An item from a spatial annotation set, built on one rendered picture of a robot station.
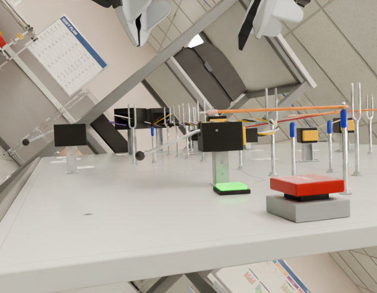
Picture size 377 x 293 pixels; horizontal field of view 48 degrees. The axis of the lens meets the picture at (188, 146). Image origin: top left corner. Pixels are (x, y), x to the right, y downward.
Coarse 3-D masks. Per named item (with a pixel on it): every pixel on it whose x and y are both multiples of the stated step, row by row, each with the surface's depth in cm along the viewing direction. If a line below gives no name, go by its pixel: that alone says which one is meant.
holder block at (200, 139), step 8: (200, 128) 58; (208, 128) 57; (216, 128) 58; (224, 128) 58; (232, 128) 58; (240, 128) 58; (200, 136) 59; (208, 136) 57; (216, 136) 58; (224, 136) 58; (232, 136) 58; (240, 136) 58; (200, 144) 59; (208, 144) 58; (216, 144) 58; (224, 144) 58; (232, 144) 58; (240, 144) 58
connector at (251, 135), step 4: (248, 128) 59; (252, 128) 59; (256, 128) 59; (248, 132) 59; (252, 132) 59; (256, 132) 59; (248, 136) 59; (252, 136) 59; (256, 136) 59; (248, 140) 59; (252, 140) 59; (256, 140) 59
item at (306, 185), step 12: (276, 180) 40; (288, 180) 39; (300, 180) 38; (312, 180) 38; (324, 180) 38; (336, 180) 38; (288, 192) 38; (300, 192) 37; (312, 192) 37; (324, 192) 38; (336, 192) 38
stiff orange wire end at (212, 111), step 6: (264, 108) 49; (270, 108) 49; (276, 108) 49; (282, 108) 49; (288, 108) 49; (294, 108) 49; (300, 108) 49; (306, 108) 49; (312, 108) 49; (318, 108) 49; (324, 108) 49; (330, 108) 49; (336, 108) 49; (210, 114) 49
